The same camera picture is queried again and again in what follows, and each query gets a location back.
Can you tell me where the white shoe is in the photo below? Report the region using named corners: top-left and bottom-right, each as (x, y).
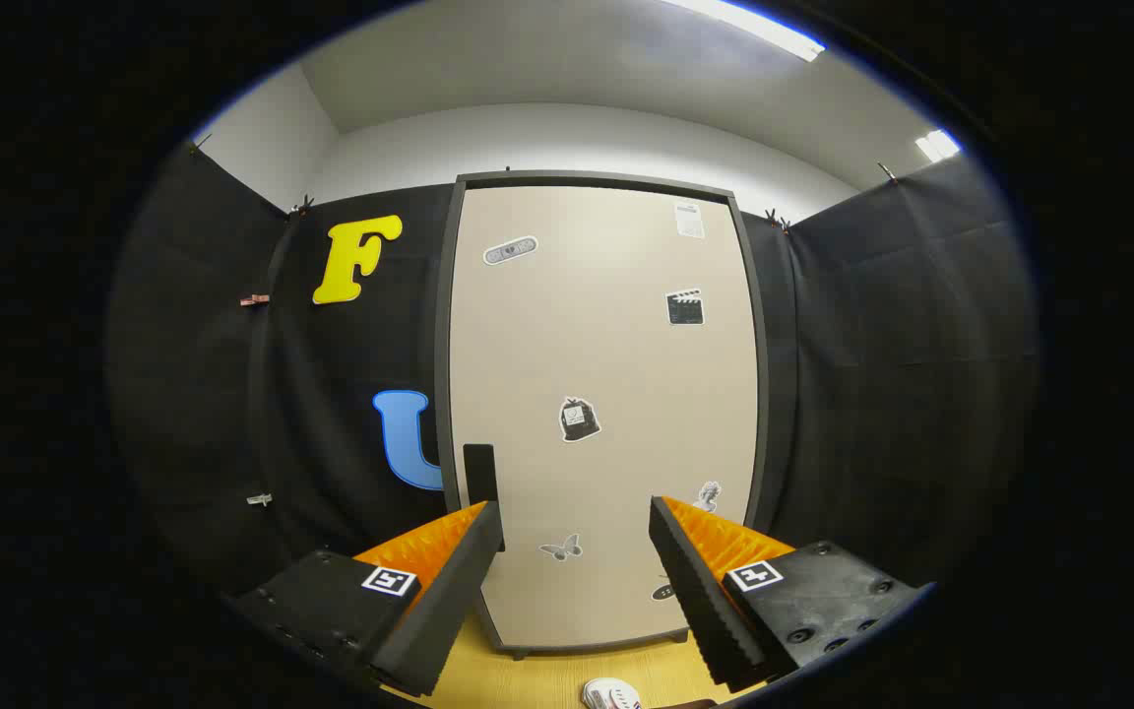
top-left (582, 677), bottom-right (643, 709)

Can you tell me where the long ceiling light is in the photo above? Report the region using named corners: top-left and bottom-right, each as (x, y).
top-left (665, 0), bottom-right (826, 62)

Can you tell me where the small ceiling light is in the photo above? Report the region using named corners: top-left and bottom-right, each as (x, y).
top-left (914, 128), bottom-right (962, 163)

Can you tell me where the black door handle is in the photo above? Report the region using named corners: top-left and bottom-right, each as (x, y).
top-left (463, 443), bottom-right (500, 513)

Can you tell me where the black backdrop cloth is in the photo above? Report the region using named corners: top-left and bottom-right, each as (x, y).
top-left (104, 138), bottom-right (1040, 612)

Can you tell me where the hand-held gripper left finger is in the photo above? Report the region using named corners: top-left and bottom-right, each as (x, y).
top-left (222, 500), bottom-right (506, 700)

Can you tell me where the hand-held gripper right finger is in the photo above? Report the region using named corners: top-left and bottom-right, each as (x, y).
top-left (648, 495), bottom-right (937, 693)

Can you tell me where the dark grey shoe cabinet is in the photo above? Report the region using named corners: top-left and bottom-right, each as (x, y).
top-left (432, 170), bottom-right (772, 661)

